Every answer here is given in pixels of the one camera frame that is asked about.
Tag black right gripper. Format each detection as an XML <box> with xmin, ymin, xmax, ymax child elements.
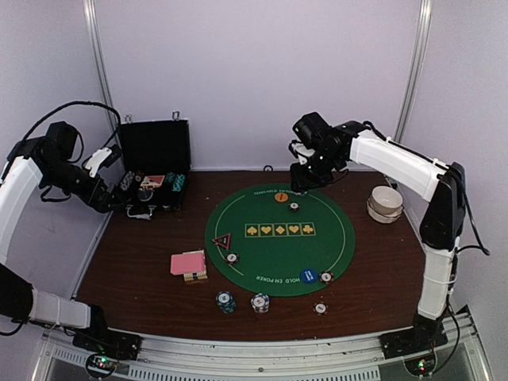
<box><xmin>291</xmin><ymin>148</ymin><xmax>341</xmax><ymax>192</ymax></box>

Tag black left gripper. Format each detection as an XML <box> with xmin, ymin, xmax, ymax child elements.
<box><xmin>40</xmin><ymin>158</ymin><xmax>127</xmax><ymax>213</ymax></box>

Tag orange round button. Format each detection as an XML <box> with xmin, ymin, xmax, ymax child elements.
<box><xmin>275</xmin><ymin>192</ymin><xmax>289</xmax><ymax>203</ymax></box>

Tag blue round button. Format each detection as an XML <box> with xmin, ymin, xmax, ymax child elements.
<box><xmin>300</xmin><ymin>268</ymin><xmax>318</xmax><ymax>284</ymax></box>

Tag red triangular dealer marker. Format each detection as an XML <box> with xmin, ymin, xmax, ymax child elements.
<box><xmin>211</xmin><ymin>233</ymin><xmax>232</xmax><ymax>250</ymax></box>

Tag brown chip stack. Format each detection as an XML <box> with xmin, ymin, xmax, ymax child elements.
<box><xmin>313</xmin><ymin>302</ymin><xmax>328</xmax><ymax>315</ymax></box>

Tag blue white chip stack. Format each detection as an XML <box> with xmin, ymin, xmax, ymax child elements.
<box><xmin>250</xmin><ymin>293</ymin><xmax>270</xmax><ymax>314</ymax></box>

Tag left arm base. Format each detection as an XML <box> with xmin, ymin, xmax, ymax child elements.
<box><xmin>72</xmin><ymin>330</ymin><xmax>142</xmax><ymax>379</ymax></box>

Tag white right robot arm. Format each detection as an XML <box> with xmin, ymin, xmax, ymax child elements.
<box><xmin>288</xmin><ymin>113</ymin><xmax>466</xmax><ymax>351</ymax></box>

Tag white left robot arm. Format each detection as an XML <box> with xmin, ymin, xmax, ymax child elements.
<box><xmin>1</xmin><ymin>121</ymin><xmax>125</xmax><ymax>352</ymax></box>

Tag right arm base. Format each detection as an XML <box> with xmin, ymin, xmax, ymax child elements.
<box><xmin>379</xmin><ymin>328</ymin><xmax>448</xmax><ymax>377</ymax></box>

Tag white black chips in case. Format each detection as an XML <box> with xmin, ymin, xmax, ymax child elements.
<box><xmin>119</xmin><ymin>171</ymin><xmax>144</xmax><ymax>191</ymax></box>

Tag red card deck in case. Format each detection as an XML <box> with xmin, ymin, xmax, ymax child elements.
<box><xmin>140</xmin><ymin>175</ymin><xmax>165</xmax><ymax>188</ymax></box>

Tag black poker case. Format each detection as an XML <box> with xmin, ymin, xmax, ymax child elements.
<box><xmin>119</xmin><ymin>119</ymin><xmax>191</xmax><ymax>211</ymax></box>

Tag upper white bowl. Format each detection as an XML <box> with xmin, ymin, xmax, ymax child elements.
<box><xmin>371</xmin><ymin>186</ymin><xmax>402</xmax><ymax>214</ymax></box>

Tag round green poker mat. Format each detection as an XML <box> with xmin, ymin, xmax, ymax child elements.
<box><xmin>205</xmin><ymin>183</ymin><xmax>356</xmax><ymax>297</ymax></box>

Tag pink playing card deck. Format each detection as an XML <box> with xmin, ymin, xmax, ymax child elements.
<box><xmin>170</xmin><ymin>252</ymin><xmax>206</xmax><ymax>275</ymax></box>

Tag dark blue chip stack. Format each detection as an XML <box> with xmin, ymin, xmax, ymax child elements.
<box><xmin>215</xmin><ymin>291</ymin><xmax>237</xmax><ymax>314</ymax></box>

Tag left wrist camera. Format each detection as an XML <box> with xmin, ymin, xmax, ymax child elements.
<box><xmin>83</xmin><ymin>144</ymin><xmax>121</xmax><ymax>178</ymax></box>

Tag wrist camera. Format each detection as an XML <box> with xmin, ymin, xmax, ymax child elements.
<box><xmin>288</xmin><ymin>112</ymin><xmax>331</xmax><ymax>165</ymax></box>
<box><xmin>83</xmin><ymin>144</ymin><xmax>121</xmax><ymax>178</ymax></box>

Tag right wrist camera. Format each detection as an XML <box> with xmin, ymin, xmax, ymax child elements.
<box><xmin>288</xmin><ymin>112</ymin><xmax>331</xmax><ymax>165</ymax></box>

